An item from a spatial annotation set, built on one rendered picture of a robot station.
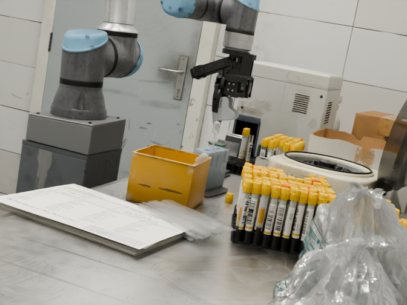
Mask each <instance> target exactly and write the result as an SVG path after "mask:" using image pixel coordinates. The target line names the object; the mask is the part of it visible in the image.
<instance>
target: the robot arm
mask: <svg viewBox="0 0 407 305"><path fill-rule="evenodd" d="M160 2H161V7H162V9H163V10H164V12H165V13H167V14H168V15H170V16H174V17H175V18H187V19H194V20H197V21H207V22H214V23H218V24H226V29H225V34H224V38H223V47H224V48H223V49H222V53H225V54H229V57H225V58H222V59H219V60H216V61H213V62H210V63H207V64H204V65H198V66H195V67H193V68H192V69H190V73H191V77H192V78H195V79H197V80H199V79H203V78H205V77H207V76H209V75H211V74H214V73H219V74H218V75H217V77H216V81H215V84H214V93H213V101H212V119H213V124H214V122H220V123H221V122H222V120H233V119H237V118H238V117H239V112H238V111H237V110H235V109H234V108H233V98H232V97H235V98H238V97H241V98H249V97H251V92H252V88H253V82H254V78H253V77H252V76H251V73H252V70H253V64H254V61H255V60H256V57H257V55H253V54H250V53H249V51H251V49H252V45H253V39H254V32H255V29H256V22H257V17H258V13H259V10H260V9H259V5H260V0H160ZM135 3H136V0H105V5H104V19H103V23H102V24H101V25H100V26H99V27H98V28H97V30H93V29H74V30H69V31H67V32H65V34H64V39H63V43H62V57H61V71H60V80H59V87H58V90H57V92H56V94H55V98H54V100H53V103H52V104H51V107H50V114H52V115H54V116H58V117H63V118H68V119H77V120H104V119H106V118H107V109H106V108H105V100H104V95H103V91H102V89H103V81H104V77H113V78H123V77H128V76H131V75H133V74H134V73H135V72H137V70H138V69H139V68H140V66H141V64H142V61H143V58H144V52H143V49H142V47H141V44H140V43H139V42H138V41H137V36H138V32H137V31H136V29H135V28H134V26H133V22H134V10H135ZM250 87H251V89H250Z"/></svg>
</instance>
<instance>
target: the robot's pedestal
mask: <svg viewBox="0 0 407 305"><path fill-rule="evenodd" d="M121 152H122V148H119V149H114V150H111V151H105V152H100V153H96V154H90V155H86V154H81V153H78V152H74V151H70V150H67V149H62V148H58V147H55V146H50V145H46V144H43V143H39V142H34V141H31V140H27V139H23V140H22V150H21V159H20V164H19V172H18V181H17V186H16V194H17V193H21V192H27V191H34V190H38V189H44V188H51V187H55V186H62V185H69V184H76V185H79V186H83V187H85V188H88V189H90V188H94V187H97V186H100V185H104V184H106V183H110V182H113V181H116V180H117V175H118V171H119V164H120V159H121Z"/></svg>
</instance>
